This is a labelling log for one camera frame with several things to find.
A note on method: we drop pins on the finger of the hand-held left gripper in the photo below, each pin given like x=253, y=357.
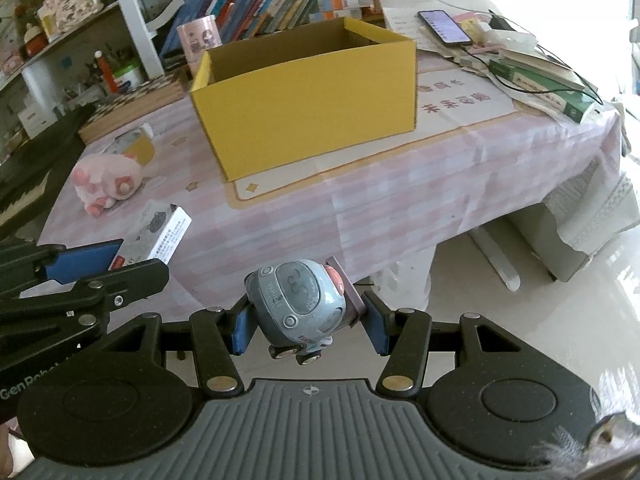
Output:
x=125, y=285
x=85, y=261

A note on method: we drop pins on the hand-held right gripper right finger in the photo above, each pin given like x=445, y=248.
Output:
x=377, y=330

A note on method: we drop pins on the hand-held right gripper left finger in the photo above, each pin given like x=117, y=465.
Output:
x=244, y=332

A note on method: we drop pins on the blue-grey toy car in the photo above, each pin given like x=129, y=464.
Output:
x=295, y=305

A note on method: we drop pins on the white product box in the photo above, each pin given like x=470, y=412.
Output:
x=160, y=232

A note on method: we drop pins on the pink plush pig toy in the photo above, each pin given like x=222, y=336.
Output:
x=102, y=180

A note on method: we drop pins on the black white gradient bottle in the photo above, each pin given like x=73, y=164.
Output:
x=120, y=141

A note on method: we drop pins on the yellow cardboard box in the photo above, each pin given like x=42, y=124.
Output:
x=310, y=105

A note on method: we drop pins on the black electronic keyboard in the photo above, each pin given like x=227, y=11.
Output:
x=35, y=160

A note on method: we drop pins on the wooden chessboard box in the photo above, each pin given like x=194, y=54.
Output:
x=135, y=105

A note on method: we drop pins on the white jar green lid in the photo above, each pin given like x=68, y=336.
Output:
x=129, y=77

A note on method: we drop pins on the red jar white lid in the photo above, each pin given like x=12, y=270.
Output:
x=35, y=42

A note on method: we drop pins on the white paper placemat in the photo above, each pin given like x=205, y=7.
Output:
x=450, y=115

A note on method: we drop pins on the grey fluffy fur trim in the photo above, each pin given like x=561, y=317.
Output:
x=575, y=452

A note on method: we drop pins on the pink cartoon cylinder container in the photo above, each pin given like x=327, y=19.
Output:
x=197, y=40

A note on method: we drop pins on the white bookshelf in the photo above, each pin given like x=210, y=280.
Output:
x=132, y=10

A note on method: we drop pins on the floral fabric bag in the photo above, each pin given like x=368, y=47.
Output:
x=67, y=5

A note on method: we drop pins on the green book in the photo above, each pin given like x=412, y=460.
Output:
x=545, y=87

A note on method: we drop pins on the black smartphone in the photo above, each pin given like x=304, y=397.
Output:
x=445, y=27

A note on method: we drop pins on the row of leaning books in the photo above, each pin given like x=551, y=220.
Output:
x=260, y=5

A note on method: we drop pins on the white paper sheets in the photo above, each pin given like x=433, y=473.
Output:
x=400, y=20

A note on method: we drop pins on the stack of books on table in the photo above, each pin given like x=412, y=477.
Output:
x=575, y=77

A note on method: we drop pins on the white plastic wrapper pile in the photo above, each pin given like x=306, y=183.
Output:
x=505, y=35

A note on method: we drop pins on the orange white small box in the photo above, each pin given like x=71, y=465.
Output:
x=340, y=10
x=350, y=1

